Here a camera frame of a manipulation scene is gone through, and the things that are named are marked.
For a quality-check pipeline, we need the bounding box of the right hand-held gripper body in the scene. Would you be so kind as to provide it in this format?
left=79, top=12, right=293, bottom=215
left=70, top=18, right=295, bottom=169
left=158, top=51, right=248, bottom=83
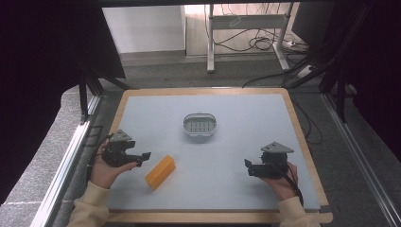
left=260, top=141, right=295, bottom=181

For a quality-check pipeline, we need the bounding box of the black curtain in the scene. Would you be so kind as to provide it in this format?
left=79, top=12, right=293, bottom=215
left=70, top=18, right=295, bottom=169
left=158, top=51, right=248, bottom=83
left=291, top=0, right=401, bottom=163
left=0, top=0, right=127, bottom=206

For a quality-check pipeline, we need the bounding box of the black metal stand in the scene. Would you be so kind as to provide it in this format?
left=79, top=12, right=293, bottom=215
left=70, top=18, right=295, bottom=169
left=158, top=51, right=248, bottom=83
left=75, top=60, right=131, bottom=125
left=285, top=53, right=351, bottom=124

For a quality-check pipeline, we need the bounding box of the light grey table mat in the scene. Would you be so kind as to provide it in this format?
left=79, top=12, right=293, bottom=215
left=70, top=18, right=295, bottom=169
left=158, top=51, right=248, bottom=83
left=106, top=93, right=322, bottom=212

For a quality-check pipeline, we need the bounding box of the tangle of black floor cables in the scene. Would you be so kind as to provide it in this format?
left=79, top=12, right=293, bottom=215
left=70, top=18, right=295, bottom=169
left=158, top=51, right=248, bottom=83
left=213, top=27, right=308, bottom=54

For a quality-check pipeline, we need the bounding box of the white board panel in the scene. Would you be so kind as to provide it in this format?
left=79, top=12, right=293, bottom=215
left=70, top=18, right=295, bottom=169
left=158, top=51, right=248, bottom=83
left=101, top=5, right=187, bottom=55

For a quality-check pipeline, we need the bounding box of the white metal desk frame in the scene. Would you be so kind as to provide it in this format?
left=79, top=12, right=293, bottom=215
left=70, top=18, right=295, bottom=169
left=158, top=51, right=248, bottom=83
left=205, top=2, right=295, bottom=74

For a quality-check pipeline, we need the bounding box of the orange rectangular block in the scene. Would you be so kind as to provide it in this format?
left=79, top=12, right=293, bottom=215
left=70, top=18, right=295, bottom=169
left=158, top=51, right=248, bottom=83
left=144, top=154, right=177, bottom=191

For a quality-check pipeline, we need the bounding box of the person's left hand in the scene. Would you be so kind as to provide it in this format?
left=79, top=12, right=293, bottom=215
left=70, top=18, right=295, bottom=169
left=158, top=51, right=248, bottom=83
left=89, top=147, right=138, bottom=190

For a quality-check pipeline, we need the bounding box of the thin black floor cable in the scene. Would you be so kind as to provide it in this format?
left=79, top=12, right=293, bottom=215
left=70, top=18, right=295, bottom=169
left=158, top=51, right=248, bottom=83
left=290, top=96, right=323, bottom=146

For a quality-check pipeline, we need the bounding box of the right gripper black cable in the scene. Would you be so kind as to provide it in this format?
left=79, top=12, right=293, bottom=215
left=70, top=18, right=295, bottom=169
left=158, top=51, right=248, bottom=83
left=275, top=162, right=305, bottom=207

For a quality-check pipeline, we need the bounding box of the person's right hand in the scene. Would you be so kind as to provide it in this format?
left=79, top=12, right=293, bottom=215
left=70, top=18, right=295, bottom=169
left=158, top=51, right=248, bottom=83
left=259, top=161, right=299, bottom=201

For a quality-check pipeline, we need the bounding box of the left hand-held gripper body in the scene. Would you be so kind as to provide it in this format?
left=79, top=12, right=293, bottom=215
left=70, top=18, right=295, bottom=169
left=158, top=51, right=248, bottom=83
left=101, top=129, right=137, bottom=168

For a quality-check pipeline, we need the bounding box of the white power strip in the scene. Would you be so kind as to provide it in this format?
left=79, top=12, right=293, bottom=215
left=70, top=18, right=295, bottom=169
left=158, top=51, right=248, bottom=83
left=296, top=64, right=314, bottom=79

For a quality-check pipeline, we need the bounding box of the silver aluminium rail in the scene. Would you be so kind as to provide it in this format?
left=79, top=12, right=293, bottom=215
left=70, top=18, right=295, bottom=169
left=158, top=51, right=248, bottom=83
left=29, top=94, right=102, bottom=227
left=321, top=93, right=401, bottom=227

